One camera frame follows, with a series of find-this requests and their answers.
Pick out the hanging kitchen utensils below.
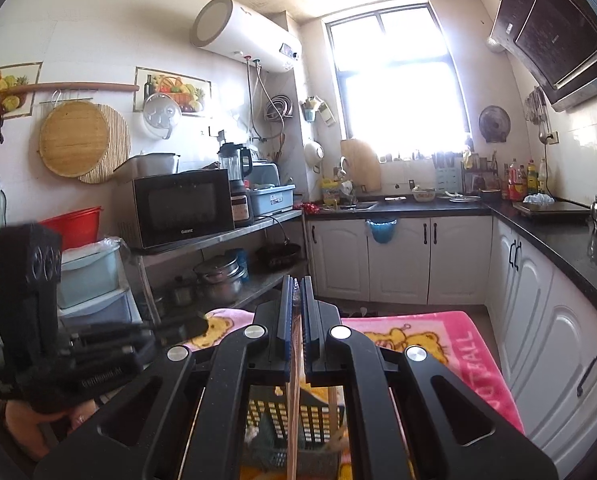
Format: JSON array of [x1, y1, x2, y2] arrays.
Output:
[[523, 85, 549, 143]]

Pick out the blender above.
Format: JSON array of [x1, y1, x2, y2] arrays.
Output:
[[217, 142, 254, 228]]

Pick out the round woven mat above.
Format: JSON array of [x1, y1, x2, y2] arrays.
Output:
[[78, 104, 132, 185]]

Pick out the white base cabinets under window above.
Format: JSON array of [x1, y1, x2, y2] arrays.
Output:
[[305, 215, 494, 306]]

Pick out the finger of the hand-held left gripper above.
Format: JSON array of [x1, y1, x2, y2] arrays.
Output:
[[147, 312, 210, 343]]

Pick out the hanging utensil cup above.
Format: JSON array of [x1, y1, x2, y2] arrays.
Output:
[[301, 95, 324, 123]]

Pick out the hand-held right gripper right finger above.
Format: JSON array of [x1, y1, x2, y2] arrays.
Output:
[[301, 275, 559, 480]]

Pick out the glass pot lid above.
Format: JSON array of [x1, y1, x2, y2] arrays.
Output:
[[142, 91, 183, 140]]

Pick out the plastic drawer unit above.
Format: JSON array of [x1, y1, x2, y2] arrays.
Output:
[[0, 240, 144, 361]]

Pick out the person's left hand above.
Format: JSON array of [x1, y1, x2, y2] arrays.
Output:
[[3, 397, 102, 459]]

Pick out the induction cooker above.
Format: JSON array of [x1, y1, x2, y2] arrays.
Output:
[[512, 199, 591, 218]]

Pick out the large steel pot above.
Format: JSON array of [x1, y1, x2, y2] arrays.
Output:
[[193, 255, 246, 306]]

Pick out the fruit picture wall tile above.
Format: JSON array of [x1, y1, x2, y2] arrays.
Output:
[[0, 61, 44, 121], [134, 66, 206, 117]]

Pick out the round bamboo board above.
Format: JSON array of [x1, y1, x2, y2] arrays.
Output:
[[39, 100, 112, 178]]

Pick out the knife rack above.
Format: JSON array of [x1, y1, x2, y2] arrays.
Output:
[[435, 152, 464, 193]]

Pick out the pink bear printed blanket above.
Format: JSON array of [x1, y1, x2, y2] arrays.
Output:
[[181, 307, 526, 480]]

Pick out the round grey wall fan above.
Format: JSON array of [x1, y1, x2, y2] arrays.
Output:
[[478, 105, 511, 143]]

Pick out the wooden chopsticks pair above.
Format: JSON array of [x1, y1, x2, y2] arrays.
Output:
[[286, 305, 304, 480]]

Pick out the black range hood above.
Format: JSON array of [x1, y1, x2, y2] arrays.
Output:
[[488, 0, 597, 113]]

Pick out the metal storage shelf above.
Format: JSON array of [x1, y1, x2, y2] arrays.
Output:
[[123, 207, 311, 321]]

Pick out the black kitchen countertop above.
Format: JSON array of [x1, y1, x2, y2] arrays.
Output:
[[303, 197, 597, 331]]

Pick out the black wok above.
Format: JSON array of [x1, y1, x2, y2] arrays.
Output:
[[256, 242, 303, 270]]

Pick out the blue-grey dish tray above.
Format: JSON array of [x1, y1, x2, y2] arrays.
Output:
[[248, 162, 296, 216]]

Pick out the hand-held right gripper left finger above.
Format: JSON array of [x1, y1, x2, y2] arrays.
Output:
[[33, 275, 295, 480]]

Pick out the wooden cutting board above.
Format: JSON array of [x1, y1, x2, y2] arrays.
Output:
[[339, 138, 382, 193]]

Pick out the dark grey utensil holder basket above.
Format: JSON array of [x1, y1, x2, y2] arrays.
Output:
[[241, 382, 349, 468]]

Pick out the white base cabinets under hood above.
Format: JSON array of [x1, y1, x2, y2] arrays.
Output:
[[485, 215, 597, 466]]

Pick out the black microwave oven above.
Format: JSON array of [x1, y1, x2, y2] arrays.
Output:
[[116, 167, 236, 251]]

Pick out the wooden rolling pin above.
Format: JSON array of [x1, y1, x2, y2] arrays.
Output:
[[0, 81, 140, 98]]

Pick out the red label oil bottle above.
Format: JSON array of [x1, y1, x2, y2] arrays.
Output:
[[508, 159, 526, 202]]

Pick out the red plastic basin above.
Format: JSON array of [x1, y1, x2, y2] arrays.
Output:
[[38, 206, 104, 251]]

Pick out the white water heater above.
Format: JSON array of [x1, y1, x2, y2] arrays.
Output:
[[189, 0, 303, 73]]

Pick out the blue hanging bag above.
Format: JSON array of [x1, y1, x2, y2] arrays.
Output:
[[365, 217, 399, 245]]

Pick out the kitchen window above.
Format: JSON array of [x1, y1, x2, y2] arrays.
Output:
[[323, 2, 471, 161]]

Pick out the coiled grey hose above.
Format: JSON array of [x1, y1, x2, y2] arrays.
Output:
[[264, 94, 294, 123]]

